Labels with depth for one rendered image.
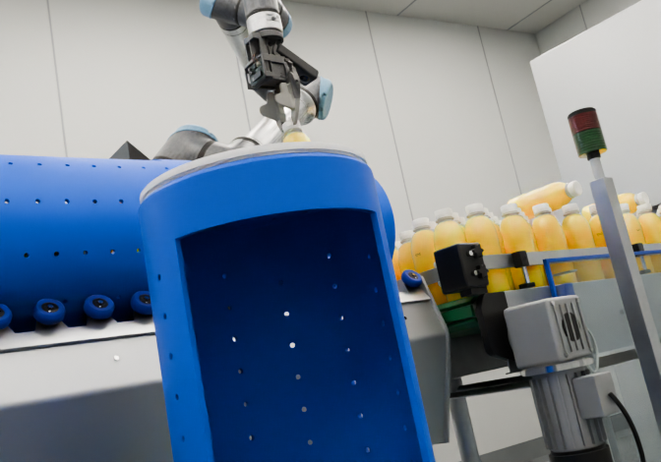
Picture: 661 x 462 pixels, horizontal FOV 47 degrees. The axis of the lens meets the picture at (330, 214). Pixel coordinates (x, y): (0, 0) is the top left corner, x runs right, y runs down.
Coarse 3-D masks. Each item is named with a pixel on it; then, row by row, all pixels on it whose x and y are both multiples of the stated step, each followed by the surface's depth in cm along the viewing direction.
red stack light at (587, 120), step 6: (576, 114) 166; (582, 114) 165; (588, 114) 165; (594, 114) 165; (570, 120) 168; (576, 120) 166; (582, 120) 165; (588, 120) 165; (594, 120) 165; (570, 126) 168; (576, 126) 166; (582, 126) 165; (588, 126) 164; (594, 126) 164; (600, 126) 166; (576, 132) 166
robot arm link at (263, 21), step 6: (264, 12) 162; (270, 12) 163; (252, 18) 163; (258, 18) 162; (264, 18) 162; (270, 18) 163; (276, 18) 164; (252, 24) 163; (258, 24) 162; (264, 24) 162; (270, 24) 162; (276, 24) 163; (252, 30) 163; (258, 30) 162; (282, 30) 165
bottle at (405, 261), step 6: (402, 240) 182; (408, 240) 180; (402, 246) 180; (408, 246) 179; (402, 252) 180; (408, 252) 179; (402, 258) 179; (408, 258) 178; (402, 264) 179; (408, 264) 178; (402, 270) 179; (414, 270) 177
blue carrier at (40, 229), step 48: (0, 192) 106; (48, 192) 110; (96, 192) 115; (384, 192) 155; (0, 240) 104; (48, 240) 108; (96, 240) 113; (0, 288) 105; (48, 288) 109; (96, 288) 114; (144, 288) 120
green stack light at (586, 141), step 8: (576, 136) 166; (584, 136) 164; (592, 136) 164; (600, 136) 164; (576, 144) 166; (584, 144) 164; (592, 144) 164; (600, 144) 164; (576, 152) 167; (584, 152) 164; (600, 152) 167
